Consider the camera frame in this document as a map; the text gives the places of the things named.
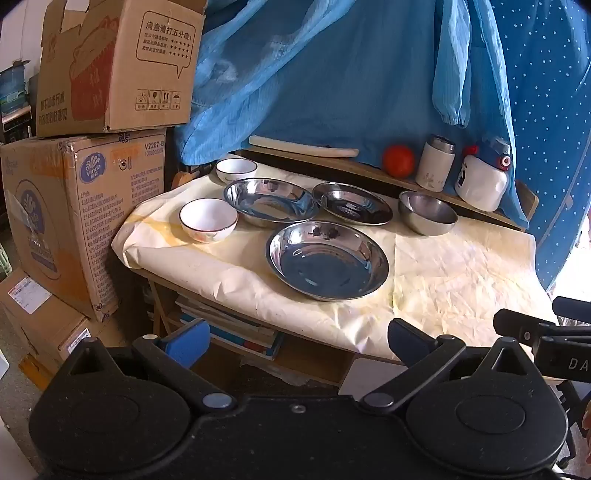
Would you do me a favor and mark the steel plate with oval sticker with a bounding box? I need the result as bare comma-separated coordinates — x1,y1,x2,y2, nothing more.
312,181,393,226

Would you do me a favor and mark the small cardboard box white label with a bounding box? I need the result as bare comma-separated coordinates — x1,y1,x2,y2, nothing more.
0,268,93,365
18,314,134,388

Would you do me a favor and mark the stack of books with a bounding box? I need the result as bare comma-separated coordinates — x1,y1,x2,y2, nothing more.
168,295,284,361

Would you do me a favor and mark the white rolled stick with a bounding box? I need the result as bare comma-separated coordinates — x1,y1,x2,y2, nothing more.
248,135,360,158

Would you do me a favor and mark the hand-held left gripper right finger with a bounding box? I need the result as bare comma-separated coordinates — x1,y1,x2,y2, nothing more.
360,318,536,414

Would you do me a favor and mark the cream table cloth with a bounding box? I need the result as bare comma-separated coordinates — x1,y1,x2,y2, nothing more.
112,159,557,363

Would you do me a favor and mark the white bowl with red rim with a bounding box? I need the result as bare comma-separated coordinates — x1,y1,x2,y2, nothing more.
179,198,239,244
215,158,259,185

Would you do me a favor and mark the white plastic object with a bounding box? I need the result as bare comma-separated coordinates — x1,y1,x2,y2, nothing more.
0,406,38,480

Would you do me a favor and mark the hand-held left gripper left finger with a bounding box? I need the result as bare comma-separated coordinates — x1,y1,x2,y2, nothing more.
69,319,234,414

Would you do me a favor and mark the light blue garment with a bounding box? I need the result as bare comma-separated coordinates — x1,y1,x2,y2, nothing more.
175,0,529,227

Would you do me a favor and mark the large cardboard box blue logo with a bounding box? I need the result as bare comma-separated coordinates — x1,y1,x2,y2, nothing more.
0,129,167,323

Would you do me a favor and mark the white thermos cup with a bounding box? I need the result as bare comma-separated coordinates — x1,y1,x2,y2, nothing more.
414,134,457,192

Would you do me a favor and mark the red tomato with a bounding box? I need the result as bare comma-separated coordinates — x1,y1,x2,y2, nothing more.
382,144,415,179

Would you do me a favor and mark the blue polka dot cloth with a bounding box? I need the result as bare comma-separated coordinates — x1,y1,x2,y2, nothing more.
475,0,591,291

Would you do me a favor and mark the printed cardboard box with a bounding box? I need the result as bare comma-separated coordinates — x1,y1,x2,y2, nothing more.
36,0,207,138

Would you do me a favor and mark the blue plastic container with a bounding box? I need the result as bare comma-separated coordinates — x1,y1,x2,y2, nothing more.
0,62,35,116

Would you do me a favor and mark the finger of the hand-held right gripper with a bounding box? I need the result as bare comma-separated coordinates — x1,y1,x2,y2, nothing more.
493,309,559,344
553,296,591,320

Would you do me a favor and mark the steel bowl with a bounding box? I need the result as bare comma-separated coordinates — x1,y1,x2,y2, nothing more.
398,191,459,237

